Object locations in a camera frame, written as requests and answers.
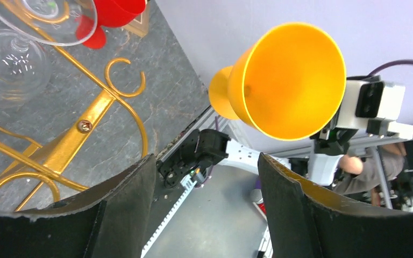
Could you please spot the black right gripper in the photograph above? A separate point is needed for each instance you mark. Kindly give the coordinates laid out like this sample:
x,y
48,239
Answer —
x,y
333,141

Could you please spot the red glitter microphone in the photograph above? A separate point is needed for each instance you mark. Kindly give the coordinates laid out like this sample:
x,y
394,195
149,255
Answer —
x,y
258,201

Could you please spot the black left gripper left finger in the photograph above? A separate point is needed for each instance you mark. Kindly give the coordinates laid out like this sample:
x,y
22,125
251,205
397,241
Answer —
x,y
107,220

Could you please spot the orange wine glass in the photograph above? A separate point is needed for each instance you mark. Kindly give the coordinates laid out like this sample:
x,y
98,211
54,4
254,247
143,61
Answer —
x,y
288,85

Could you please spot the gold wire glass rack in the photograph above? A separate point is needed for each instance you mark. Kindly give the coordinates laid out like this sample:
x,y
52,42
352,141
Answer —
x,y
46,163

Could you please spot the red wine glass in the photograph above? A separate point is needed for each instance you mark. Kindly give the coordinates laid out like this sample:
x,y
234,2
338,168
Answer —
x,y
110,13

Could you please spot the seated person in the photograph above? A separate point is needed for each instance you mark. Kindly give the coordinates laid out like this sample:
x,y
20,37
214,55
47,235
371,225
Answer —
x,y
360,176

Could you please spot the clear wine glass middle right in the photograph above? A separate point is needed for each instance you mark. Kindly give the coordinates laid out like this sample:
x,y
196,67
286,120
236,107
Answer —
x,y
24,66

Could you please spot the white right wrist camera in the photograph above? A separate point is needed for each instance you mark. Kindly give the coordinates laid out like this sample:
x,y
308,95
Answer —
x,y
373,105

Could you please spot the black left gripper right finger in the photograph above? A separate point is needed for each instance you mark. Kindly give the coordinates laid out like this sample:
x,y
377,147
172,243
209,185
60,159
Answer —
x,y
308,220

